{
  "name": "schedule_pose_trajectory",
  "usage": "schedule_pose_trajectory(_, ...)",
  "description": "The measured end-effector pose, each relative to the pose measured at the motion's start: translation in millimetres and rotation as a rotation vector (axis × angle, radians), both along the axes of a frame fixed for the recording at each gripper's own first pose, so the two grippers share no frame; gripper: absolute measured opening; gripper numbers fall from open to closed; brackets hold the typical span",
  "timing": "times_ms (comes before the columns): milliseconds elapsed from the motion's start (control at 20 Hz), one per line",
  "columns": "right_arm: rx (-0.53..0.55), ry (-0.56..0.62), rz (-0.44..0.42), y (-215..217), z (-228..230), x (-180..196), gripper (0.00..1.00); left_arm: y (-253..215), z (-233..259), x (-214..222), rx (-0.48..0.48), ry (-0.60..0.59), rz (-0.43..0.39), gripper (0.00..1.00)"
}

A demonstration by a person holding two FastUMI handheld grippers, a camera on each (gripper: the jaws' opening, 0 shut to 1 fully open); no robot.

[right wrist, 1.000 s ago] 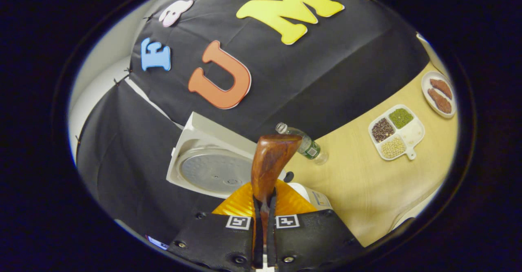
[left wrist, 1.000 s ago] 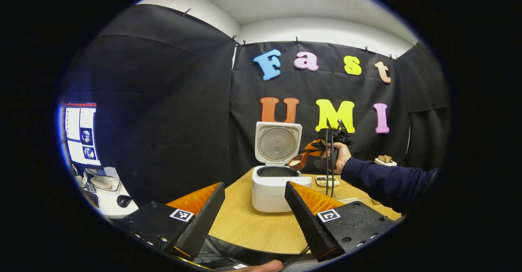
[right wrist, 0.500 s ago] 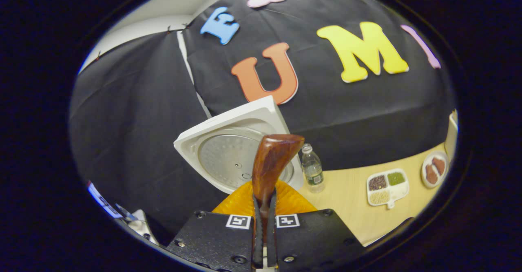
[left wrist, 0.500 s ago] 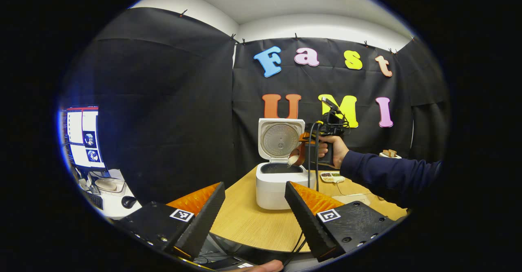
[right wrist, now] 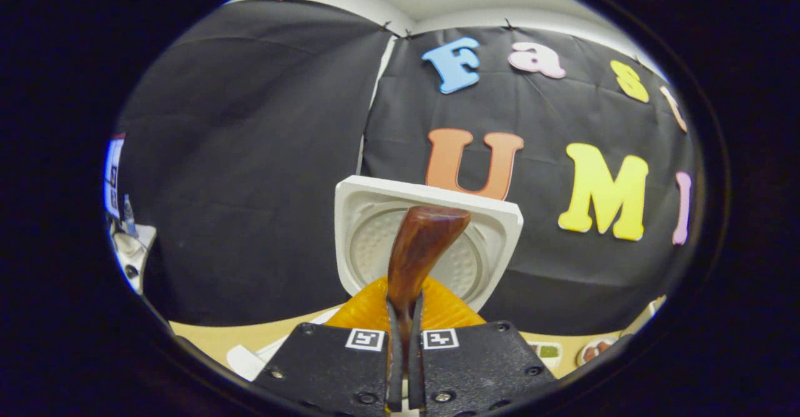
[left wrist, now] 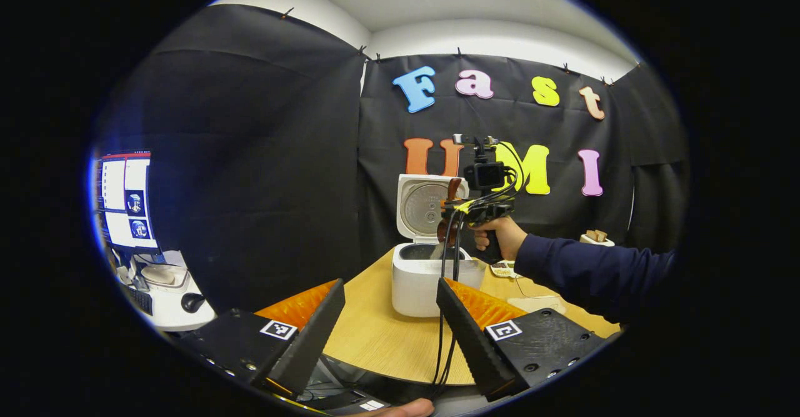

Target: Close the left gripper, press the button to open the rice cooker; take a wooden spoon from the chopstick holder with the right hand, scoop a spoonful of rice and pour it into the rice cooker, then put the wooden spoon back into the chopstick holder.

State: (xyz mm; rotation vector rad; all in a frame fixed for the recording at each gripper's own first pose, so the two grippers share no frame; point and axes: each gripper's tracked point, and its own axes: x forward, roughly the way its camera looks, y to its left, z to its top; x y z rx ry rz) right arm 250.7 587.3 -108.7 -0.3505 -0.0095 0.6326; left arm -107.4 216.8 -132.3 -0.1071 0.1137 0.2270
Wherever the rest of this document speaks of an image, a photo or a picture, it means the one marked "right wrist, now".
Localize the black backdrop cloth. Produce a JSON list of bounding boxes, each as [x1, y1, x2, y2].
[[116, 0, 698, 336]]

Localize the white rice cooker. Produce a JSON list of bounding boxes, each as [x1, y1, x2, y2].
[[226, 175, 524, 381]]

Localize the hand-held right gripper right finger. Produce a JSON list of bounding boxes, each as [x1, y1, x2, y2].
[[409, 276, 557, 417]]

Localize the white object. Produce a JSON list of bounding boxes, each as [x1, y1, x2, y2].
[[103, 134, 157, 294]]

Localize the brown wooden spoon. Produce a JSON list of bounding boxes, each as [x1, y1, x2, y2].
[[387, 206, 471, 368]]

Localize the white divided grain dish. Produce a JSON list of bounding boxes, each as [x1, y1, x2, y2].
[[528, 341, 563, 369]]

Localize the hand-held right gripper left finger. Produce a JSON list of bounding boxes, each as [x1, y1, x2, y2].
[[250, 276, 404, 416]]

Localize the white round plate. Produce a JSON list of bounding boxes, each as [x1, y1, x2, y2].
[[576, 337, 619, 366]]

